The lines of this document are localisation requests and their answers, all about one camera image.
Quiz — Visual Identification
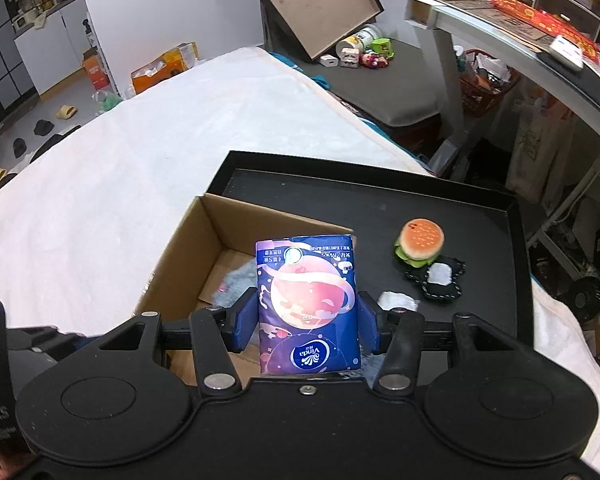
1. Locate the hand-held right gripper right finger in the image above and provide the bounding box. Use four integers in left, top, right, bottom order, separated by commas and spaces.
357, 291, 518, 393

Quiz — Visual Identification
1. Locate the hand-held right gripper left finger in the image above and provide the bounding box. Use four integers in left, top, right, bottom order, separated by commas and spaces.
87, 287, 258, 393

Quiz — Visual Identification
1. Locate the white plastic packet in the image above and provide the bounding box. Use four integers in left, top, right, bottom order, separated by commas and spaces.
377, 290, 421, 311

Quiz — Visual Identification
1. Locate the grey plush toy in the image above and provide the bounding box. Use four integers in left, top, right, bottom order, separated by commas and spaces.
207, 265, 258, 308

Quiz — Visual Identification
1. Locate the purple tissue pack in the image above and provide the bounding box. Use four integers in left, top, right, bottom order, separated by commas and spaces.
255, 234, 363, 376

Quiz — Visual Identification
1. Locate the cardboard box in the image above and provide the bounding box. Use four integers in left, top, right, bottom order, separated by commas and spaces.
132, 194, 356, 386

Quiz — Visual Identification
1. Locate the black fabric toy white patch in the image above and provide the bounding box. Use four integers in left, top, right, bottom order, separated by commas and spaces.
404, 256, 468, 305

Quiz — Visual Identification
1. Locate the burger plush toy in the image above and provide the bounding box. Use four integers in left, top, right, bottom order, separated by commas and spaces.
393, 218, 446, 268

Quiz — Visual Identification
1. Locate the black tray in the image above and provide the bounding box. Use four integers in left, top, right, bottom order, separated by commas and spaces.
206, 150, 533, 356

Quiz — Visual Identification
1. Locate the black desk fan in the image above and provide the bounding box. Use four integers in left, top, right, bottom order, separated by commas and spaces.
567, 275, 600, 323

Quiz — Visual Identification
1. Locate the beige tote bag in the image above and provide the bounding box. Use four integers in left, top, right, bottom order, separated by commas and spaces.
505, 100, 576, 203

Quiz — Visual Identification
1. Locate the red basket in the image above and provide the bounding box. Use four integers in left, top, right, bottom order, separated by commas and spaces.
457, 49, 521, 118

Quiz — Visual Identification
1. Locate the green plastic bag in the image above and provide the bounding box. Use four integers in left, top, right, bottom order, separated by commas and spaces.
95, 92, 123, 113

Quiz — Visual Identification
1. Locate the orange box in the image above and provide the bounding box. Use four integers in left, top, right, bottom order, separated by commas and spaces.
131, 42, 199, 95

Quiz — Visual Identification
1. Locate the green white canister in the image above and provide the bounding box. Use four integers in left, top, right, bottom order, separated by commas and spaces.
336, 24, 385, 58

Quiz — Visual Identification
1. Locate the orange white carton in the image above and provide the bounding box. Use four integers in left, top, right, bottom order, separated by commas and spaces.
82, 49, 106, 92

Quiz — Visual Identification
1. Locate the grey desk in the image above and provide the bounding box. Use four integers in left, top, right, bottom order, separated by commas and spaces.
406, 0, 600, 181

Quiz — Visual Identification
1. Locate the wooden board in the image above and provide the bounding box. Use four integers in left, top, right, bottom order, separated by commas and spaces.
230, 0, 385, 63

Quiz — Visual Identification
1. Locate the white remote control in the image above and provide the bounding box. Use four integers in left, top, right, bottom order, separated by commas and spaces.
550, 35, 586, 72

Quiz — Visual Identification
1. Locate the red printed banner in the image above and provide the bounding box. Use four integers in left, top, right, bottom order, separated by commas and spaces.
490, 0, 600, 61

